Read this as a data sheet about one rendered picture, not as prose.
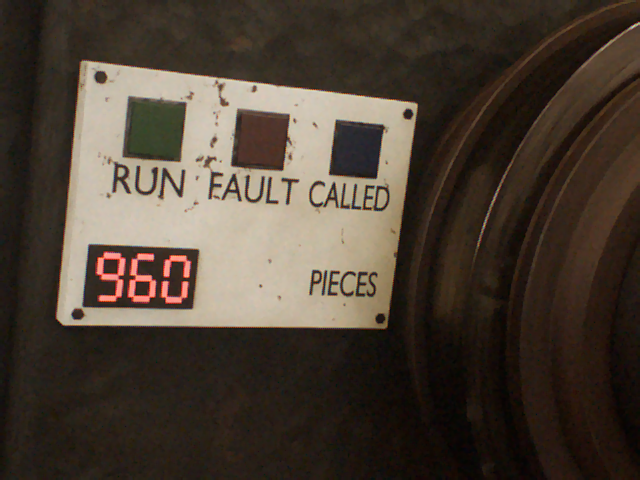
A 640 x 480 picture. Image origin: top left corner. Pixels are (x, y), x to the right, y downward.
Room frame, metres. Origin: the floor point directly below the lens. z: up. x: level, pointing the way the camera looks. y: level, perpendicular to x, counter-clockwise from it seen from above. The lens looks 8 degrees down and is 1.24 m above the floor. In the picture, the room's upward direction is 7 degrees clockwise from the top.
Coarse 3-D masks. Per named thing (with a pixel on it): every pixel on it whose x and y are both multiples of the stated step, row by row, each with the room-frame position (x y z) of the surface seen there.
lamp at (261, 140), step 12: (240, 120) 0.79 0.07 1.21; (252, 120) 0.79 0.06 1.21; (264, 120) 0.79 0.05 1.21; (276, 120) 0.80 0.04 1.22; (240, 132) 0.78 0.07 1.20; (252, 132) 0.79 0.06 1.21; (264, 132) 0.79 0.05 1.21; (276, 132) 0.80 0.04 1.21; (240, 144) 0.78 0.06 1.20; (252, 144) 0.79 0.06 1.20; (264, 144) 0.79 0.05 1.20; (276, 144) 0.80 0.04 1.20; (240, 156) 0.78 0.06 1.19; (252, 156) 0.79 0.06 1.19; (264, 156) 0.79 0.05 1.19; (276, 156) 0.80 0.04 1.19
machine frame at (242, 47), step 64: (0, 0) 0.81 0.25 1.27; (64, 0) 0.76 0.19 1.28; (128, 0) 0.77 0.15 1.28; (192, 0) 0.79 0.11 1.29; (256, 0) 0.81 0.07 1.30; (320, 0) 0.84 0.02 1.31; (384, 0) 0.86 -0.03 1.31; (448, 0) 0.89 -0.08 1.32; (512, 0) 0.92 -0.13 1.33; (576, 0) 0.95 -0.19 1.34; (0, 64) 0.81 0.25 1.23; (64, 64) 0.75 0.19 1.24; (128, 64) 0.77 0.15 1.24; (192, 64) 0.79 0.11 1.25; (256, 64) 0.81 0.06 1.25; (320, 64) 0.84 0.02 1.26; (384, 64) 0.86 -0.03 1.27; (448, 64) 0.89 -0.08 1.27; (512, 64) 0.92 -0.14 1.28; (0, 128) 0.81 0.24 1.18; (64, 128) 0.75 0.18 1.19; (0, 192) 0.81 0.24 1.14; (64, 192) 0.75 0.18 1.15; (0, 256) 0.81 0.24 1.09; (0, 320) 0.82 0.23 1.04; (0, 384) 0.82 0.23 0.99; (64, 384) 0.76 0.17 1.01; (128, 384) 0.78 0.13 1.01; (192, 384) 0.80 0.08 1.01; (256, 384) 0.83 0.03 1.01; (320, 384) 0.86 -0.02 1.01; (384, 384) 0.88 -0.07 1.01; (0, 448) 0.82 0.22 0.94; (64, 448) 0.76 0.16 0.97; (128, 448) 0.78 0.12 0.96; (192, 448) 0.81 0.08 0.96; (256, 448) 0.83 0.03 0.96; (320, 448) 0.86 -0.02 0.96; (384, 448) 0.89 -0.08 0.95
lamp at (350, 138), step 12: (348, 132) 0.82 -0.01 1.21; (360, 132) 0.83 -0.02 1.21; (372, 132) 0.83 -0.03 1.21; (348, 144) 0.83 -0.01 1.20; (360, 144) 0.83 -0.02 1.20; (372, 144) 0.84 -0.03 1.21; (336, 156) 0.82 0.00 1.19; (348, 156) 0.83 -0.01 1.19; (360, 156) 0.83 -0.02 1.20; (372, 156) 0.84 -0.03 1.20; (336, 168) 0.82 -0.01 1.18; (348, 168) 0.83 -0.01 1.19; (360, 168) 0.83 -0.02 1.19; (372, 168) 0.84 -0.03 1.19
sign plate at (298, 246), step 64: (128, 128) 0.75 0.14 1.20; (192, 128) 0.77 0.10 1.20; (320, 128) 0.82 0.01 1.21; (384, 128) 0.84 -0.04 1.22; (128, 192) 0.75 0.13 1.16; (192, 192) 0.77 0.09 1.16; (256, 192) 0.80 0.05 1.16; (320, 192) 0.82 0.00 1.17; (384, 192) 0.85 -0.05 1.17; (64, 256) 0.75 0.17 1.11; (128, 256) 0.75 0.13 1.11; (192, 256) 0.77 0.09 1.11; (256, 256) 0.80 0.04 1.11; (320, 256) 0.83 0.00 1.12; (384, 256) 0.85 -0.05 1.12; (64, 320) 0.74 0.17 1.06; (128, 320) 0.76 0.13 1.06; (192, 320) 0.78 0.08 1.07; (256, 320) 0.80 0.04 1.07; (320, 320) 0.83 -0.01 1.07; (384, 320) 0.85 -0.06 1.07
